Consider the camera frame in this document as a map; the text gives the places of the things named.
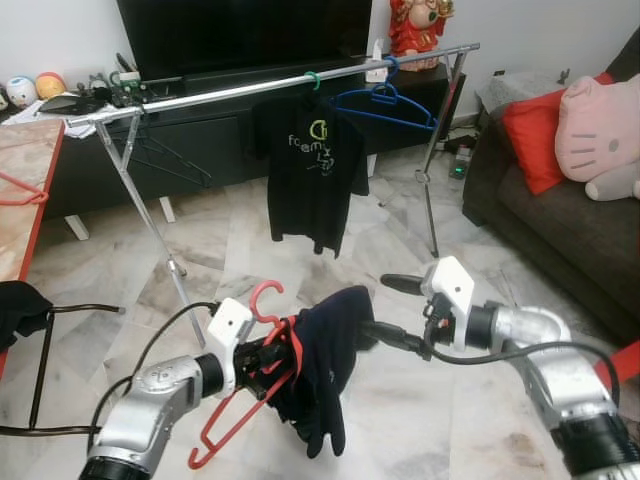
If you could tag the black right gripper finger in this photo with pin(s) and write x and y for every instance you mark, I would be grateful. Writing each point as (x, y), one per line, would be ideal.
(390, 337)
(400, 284)

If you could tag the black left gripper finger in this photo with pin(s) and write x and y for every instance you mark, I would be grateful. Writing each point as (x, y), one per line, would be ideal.
(284, 342)
(284, 359)

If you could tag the navy garment red stripe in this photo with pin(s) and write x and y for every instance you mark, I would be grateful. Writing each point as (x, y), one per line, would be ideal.
(330, 370)

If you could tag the red plastic hanger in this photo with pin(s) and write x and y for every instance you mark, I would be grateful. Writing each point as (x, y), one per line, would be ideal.
(40, 193)
(205, 452)

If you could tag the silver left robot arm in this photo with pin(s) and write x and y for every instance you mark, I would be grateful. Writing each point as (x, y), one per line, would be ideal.
(150, 400)

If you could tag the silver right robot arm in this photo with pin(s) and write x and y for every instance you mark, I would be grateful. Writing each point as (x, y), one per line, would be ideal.
(560, 390)

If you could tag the blue plastic hanger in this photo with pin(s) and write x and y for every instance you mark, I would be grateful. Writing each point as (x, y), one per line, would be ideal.
(385, 97)

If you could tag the green plastic hanger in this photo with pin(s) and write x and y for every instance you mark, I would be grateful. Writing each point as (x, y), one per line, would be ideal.
(312, 73)

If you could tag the dark grey fabric sofa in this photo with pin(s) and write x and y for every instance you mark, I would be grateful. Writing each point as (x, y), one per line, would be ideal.
(560, 240)

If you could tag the red cushion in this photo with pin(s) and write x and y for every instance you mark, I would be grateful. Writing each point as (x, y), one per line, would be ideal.
(530, 135)

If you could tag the black television console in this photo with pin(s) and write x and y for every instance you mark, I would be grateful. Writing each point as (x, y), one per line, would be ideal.
(225, 140)

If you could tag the white tissue pack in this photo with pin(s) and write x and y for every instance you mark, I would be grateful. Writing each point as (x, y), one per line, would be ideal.
(377, 70)

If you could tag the side table grey cloth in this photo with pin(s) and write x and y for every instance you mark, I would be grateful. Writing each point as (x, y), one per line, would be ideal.
(515, 90)

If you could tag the grey white plush toy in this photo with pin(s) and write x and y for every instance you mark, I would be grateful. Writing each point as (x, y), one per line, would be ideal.
(620, 183)

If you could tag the red buddha statue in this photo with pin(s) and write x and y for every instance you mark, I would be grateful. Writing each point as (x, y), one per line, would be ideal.
(420, 35)

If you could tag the pink cat face cushion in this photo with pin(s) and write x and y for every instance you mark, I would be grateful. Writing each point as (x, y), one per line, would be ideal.
(600, 130)

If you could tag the silver metal clothes rack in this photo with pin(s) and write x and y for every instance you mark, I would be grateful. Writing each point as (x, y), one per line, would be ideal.
(200, 96)

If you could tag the white paper stack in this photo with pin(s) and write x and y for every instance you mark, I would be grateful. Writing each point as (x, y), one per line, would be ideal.
(85, 118)

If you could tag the green electronics board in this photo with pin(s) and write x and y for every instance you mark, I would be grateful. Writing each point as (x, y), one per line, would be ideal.
(130, 92)

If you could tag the black flat television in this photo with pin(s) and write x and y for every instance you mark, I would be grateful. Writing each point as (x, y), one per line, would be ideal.
(245, 35)

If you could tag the black wallet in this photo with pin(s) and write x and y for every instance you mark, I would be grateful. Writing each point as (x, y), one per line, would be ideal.
(62, 102)

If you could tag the black remote control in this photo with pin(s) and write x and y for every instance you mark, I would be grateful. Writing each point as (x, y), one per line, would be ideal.
(124, 62)

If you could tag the orange round toy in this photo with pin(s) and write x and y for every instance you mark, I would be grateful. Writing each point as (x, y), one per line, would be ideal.
(51, 86)

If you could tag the white round toy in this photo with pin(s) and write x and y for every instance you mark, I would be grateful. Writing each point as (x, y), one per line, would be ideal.
(20, 92)

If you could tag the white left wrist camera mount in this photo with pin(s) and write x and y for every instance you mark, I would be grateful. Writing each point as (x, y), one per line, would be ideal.
(230, 330)

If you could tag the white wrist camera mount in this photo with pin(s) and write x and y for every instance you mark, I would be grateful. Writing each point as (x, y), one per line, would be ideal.
(230, 330)
(450, 290)

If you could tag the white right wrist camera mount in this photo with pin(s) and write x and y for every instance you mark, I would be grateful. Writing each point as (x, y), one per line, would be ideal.
(450, 290)

